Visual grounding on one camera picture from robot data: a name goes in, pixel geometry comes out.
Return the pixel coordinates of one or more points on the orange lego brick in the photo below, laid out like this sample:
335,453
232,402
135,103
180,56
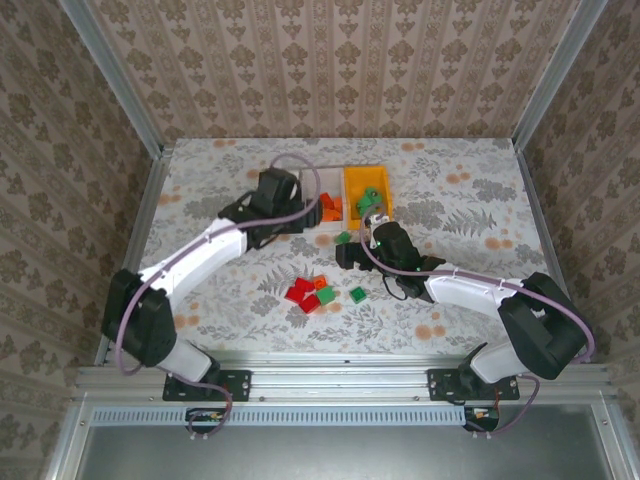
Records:
319,282
330,215
327,200
339,205

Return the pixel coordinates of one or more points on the green lego brick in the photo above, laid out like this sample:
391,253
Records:
357,295
372,192
343,237
364,203
379,201
326,295

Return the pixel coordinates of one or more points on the white plastic bin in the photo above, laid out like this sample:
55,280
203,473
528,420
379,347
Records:
332,180

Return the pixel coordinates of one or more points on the yellow plastic bin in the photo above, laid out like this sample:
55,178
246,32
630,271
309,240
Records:
362,177

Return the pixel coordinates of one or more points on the red lego brick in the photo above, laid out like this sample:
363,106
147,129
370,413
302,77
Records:
311,303
301,286
292,295

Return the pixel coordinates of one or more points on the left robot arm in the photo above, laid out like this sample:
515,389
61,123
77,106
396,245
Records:
200,255

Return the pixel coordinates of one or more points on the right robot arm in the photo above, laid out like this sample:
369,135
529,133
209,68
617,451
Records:
470,292

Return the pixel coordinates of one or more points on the floral table cover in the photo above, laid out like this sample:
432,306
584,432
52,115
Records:
260,332

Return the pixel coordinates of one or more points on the black connector box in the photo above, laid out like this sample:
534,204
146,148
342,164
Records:
482,419
205,419

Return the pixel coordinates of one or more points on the grey metal sheet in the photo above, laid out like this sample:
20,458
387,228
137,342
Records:
350,455

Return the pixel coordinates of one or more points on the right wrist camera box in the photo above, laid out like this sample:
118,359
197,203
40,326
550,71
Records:
380,218

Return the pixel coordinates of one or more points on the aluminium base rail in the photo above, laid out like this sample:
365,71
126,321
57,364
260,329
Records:
340,380

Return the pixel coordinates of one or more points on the aluminium side rail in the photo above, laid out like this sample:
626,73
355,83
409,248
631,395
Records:
536,200
149,200

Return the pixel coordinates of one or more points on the aluminium frame post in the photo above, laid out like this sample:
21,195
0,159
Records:
553,75
118,82

